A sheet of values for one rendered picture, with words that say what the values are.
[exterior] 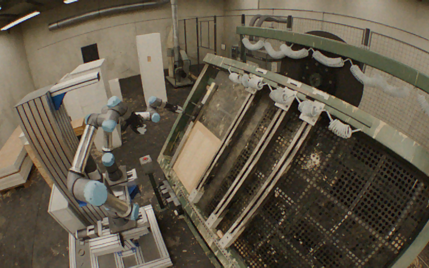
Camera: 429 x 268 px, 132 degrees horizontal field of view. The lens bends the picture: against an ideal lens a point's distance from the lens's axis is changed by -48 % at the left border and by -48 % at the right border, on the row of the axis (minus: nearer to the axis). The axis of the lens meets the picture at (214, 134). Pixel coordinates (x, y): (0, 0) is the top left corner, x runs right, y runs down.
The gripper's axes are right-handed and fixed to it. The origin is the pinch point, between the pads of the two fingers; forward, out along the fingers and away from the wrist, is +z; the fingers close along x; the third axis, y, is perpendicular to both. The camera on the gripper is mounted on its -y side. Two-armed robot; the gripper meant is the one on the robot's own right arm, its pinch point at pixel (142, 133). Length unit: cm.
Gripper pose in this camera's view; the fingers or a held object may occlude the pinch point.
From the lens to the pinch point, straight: 129.2
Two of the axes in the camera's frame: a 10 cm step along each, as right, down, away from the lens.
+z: 2.7, 4.9, 8.3
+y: 9.2, -3.8, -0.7
